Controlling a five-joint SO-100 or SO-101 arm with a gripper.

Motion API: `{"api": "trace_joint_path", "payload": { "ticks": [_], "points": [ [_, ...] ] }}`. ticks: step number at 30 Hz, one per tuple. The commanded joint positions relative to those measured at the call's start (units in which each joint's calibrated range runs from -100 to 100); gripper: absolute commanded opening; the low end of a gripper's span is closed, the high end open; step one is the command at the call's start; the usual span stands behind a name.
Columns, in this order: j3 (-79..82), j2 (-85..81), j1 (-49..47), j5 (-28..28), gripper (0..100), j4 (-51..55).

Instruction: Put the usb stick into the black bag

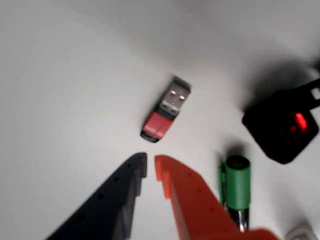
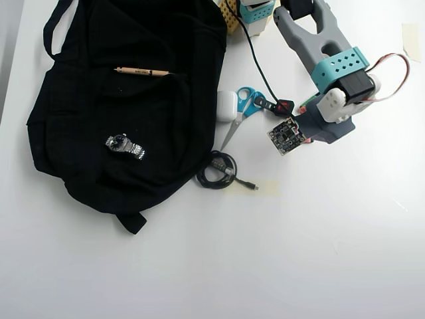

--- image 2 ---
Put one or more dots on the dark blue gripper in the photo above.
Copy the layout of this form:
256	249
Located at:
319	135

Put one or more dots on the yellow perforated robot base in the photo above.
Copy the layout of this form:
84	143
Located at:
230	16

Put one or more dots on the grey teal white robot arm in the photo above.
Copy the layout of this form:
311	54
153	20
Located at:
308	40

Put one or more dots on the black fabric bag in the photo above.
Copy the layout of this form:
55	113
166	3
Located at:
133	116

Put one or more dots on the green black marker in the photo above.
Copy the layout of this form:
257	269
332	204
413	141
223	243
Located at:
308	102

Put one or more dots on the black bike light red lens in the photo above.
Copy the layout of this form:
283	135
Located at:
285	108

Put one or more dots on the white earbuds case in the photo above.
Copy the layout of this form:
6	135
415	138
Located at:
226	106

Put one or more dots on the wide masking tape strip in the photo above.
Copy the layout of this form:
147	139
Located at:
269	187

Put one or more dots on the torn masking tape piece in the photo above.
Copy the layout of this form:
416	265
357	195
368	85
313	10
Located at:
411	40

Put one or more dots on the wooden pen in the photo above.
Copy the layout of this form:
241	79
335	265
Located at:
142	71

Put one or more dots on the silver metal wristwatch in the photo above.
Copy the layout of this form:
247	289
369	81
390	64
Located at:
124	146

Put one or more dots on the bare camera circuit board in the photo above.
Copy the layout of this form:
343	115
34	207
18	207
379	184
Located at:
286	136

